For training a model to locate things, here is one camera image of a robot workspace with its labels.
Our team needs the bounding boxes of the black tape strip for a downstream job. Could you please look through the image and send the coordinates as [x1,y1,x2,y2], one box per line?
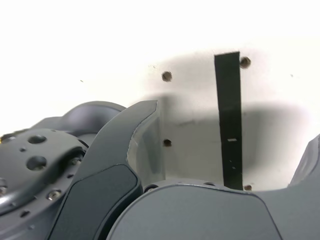
[214,51,245,191]

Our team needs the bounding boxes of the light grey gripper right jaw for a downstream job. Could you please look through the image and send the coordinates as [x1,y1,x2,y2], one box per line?
[107,133,320,240]

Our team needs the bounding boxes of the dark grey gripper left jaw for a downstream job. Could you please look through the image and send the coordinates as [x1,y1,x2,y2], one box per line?
[47,99,166,240]

